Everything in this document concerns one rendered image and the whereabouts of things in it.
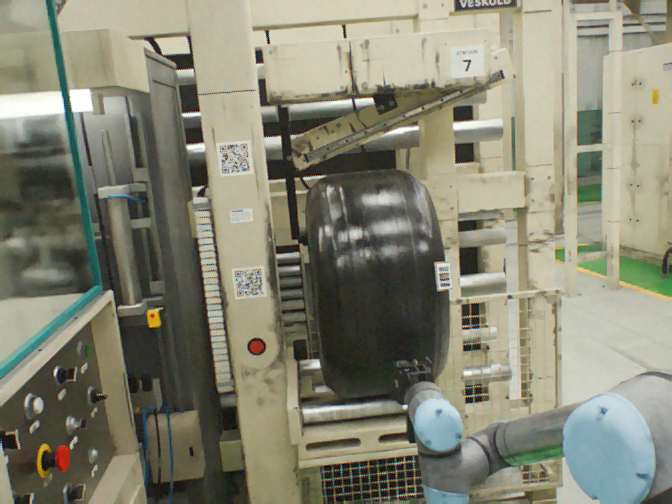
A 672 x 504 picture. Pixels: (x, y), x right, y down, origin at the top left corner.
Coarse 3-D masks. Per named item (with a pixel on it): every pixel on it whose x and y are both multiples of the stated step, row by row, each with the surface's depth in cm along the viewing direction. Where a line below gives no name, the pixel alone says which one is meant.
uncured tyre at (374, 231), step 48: (336, 192) 137; (384, 192) 137; (336, 240) 129; (384, 240) 129; (432, 240) 131; (336, 288) 127; (384, 288) 127; (432, 288) 128; (336, 336) 129; (384, 336) 129; (432, 336) 131; (336, 384) 140
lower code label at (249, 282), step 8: (232, 272) 143; (240, 272) 143; (248, 272) 144; (256, 272) 144; (240, 280) 144; (248, 280) 144; (256, 280) 144; (264, 280) 144; (240, 288) 144; (248, 288) 144; (256, 288) 145; (264, 288) 145; (240, 296) 145; (248, 296) 145; (256, 296) 145; (264, 296) 145
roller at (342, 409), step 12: (384, 396) 147; (312, 408) 144; (324, 408) 144; (336, 408) 144; (348, 408) 144; (360, 408) 144; (372, 408) 145; (384, 408) 145; (396, 408) 145; (312, 420) 144; (324, 420) 145
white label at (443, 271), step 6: (438, 264) 129; (444, 264) 130; (450, 264) 130; (438, 270) 129; (444, 270) 130; (450, 270) 130; (438, 276) 129; (444, 276) 129; (450, 276) 130; (438, 282) 129; (444, 282) 129; (450, 282) 130; (438, 288) 129; (444, 288) 129; (450, 288) 130
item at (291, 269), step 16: (288, 256) 185; (288, 272) 185; (304, 272) 185; (288, 288) 200; (304, 288) 186; (288, 304) 188; (304, 304) 189; (288, 320) 188; (304, 320) 189; (288, 336) 190; (304, 336) 190
